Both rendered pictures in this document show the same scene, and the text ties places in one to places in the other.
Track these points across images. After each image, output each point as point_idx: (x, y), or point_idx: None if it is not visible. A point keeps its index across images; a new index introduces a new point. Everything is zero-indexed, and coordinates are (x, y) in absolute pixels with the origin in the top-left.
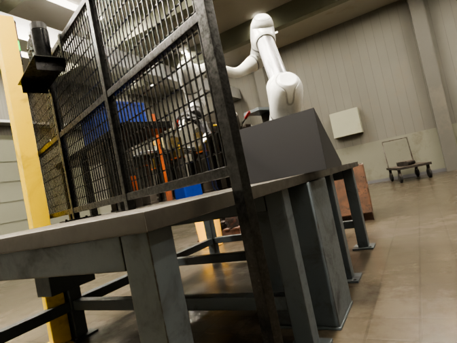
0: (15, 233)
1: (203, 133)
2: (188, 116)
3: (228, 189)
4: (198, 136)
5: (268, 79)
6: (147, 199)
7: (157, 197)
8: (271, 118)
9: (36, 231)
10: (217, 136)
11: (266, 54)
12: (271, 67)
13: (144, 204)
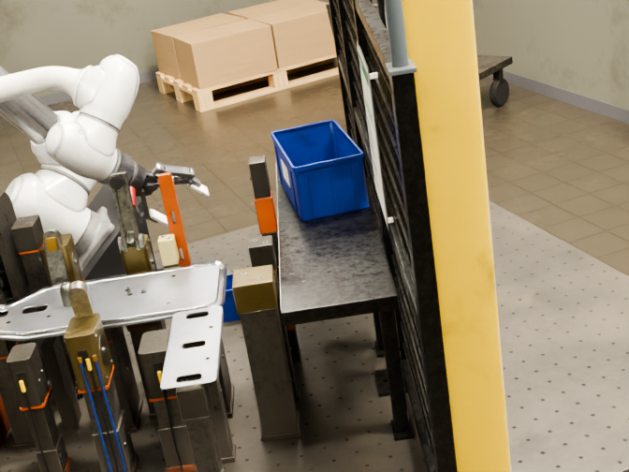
0: (519, 280)
1: (149, 213)
2: (155, 176)
3: (244, 262)
4: (73, 246)
5: (72, 121)
6: (229, 384)
7: (130, 456)
8: (84, 189)
9: (491, 213)
10: (21, 256)
11: (5, 70)
12: (37, 98)
13: (232, 405)
